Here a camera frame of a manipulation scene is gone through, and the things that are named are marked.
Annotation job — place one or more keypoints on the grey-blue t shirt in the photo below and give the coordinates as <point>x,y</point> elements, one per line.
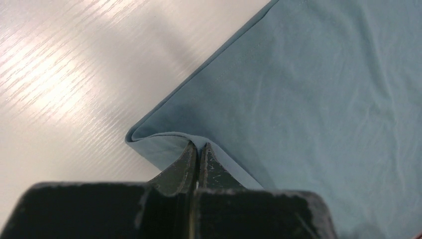
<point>317,95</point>

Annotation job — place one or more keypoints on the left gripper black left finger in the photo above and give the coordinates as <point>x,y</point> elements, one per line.
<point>157,209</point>

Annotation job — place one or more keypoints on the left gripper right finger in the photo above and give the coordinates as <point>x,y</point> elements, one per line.
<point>225,209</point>

